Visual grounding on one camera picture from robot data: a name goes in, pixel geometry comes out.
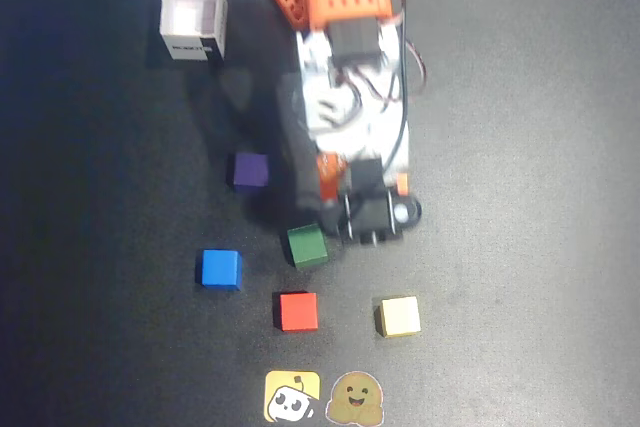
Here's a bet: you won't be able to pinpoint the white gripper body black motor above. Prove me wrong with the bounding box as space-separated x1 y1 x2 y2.
305 114 412 194

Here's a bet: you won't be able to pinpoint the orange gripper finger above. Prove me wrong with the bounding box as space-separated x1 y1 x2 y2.
316 153 352 204

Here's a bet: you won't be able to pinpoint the yellow wooden cube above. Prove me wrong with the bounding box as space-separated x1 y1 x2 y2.
374 295 423 339

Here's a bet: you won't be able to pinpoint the green wooden cube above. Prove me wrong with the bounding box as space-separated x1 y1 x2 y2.
286 223 331 271

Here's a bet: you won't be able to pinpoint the purple wooden cube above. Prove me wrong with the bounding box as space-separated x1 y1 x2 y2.
225 150 271 195

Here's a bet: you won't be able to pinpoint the red wooden cube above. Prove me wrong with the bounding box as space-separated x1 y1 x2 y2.
272 291 320 334

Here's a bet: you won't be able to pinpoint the blue wooden cube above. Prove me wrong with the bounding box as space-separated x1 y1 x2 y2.
195 248 245 293

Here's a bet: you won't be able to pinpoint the black table mat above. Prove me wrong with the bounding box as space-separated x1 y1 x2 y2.
0 0 640 427

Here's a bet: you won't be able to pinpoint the white open paper box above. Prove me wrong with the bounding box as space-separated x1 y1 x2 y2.
159 0 229 64

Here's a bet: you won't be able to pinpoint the brown smiling face sticker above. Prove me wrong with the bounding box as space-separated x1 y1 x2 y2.
324 370 386 425

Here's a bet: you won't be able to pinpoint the yellow robot face sticker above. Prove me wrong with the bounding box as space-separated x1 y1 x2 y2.
263 370 323 424

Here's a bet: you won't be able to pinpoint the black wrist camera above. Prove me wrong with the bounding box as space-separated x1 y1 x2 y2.
335 190 424 249

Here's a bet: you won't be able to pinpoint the black camera cable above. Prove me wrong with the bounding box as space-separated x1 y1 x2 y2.
382 0 412 171

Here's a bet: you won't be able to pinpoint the red and white servo wires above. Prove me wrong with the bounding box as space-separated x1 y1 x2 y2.
379 0 432 98

